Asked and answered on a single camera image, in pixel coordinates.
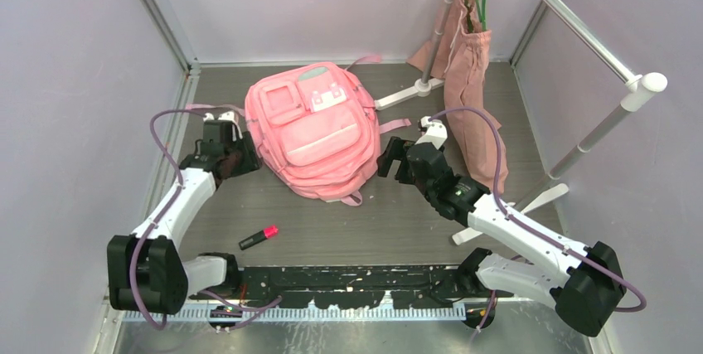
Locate pink student backpack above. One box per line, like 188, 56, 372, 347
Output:
185, 55, 413, 207

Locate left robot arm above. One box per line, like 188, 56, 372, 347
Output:
107, 119, 260, 315

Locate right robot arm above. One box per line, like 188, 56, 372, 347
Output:
376, 137, 627, 337

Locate pink capped black marker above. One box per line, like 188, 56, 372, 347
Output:
238, 225, 279, 250

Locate pink hanging trousers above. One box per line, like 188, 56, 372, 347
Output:
430, 0, 508, 194

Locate white metal clothes rack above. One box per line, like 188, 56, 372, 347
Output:
375, 0, 668, 212

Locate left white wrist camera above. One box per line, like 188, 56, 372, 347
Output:
203, 110, 243, 141

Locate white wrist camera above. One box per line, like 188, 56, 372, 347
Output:
203, 110, 243, 141
415, 116, 448, 150

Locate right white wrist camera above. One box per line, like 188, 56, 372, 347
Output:
415, 116, 448, 150

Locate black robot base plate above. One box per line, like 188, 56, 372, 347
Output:
209, 264, 489, 310

